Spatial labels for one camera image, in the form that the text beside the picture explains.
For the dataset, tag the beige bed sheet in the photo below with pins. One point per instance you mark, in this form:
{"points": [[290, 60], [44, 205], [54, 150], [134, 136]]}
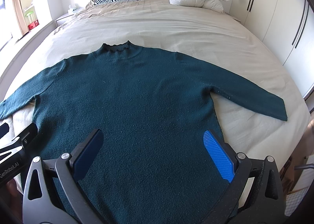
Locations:
{"points": [[202, 34]]}

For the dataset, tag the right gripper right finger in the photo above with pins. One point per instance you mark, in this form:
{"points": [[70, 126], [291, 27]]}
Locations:
{"points": [[254, 194]]}

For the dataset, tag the green item on shelf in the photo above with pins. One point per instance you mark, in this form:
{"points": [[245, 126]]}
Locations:
{"points": [[30, 17]]}

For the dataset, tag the dark green knit sweater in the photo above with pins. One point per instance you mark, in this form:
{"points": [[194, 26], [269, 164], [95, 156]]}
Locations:
{"points": [[153, 107]]}

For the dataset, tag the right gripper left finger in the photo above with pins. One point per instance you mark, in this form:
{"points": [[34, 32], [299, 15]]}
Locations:
{"points": [[52, 193]]}

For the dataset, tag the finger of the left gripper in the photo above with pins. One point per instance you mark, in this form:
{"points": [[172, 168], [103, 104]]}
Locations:
{"points": [[4, 129]]}

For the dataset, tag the white wardrobe with black handles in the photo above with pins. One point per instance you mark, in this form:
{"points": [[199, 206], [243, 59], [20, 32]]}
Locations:
{"points": [[286, 28]]}

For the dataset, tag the red box on shelf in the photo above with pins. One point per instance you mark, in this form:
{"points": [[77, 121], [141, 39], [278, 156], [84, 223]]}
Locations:
{"points": [[33, 24]]}

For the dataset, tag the white wire basket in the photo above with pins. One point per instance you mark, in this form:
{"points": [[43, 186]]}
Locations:
{"points": [[302, 186]]}

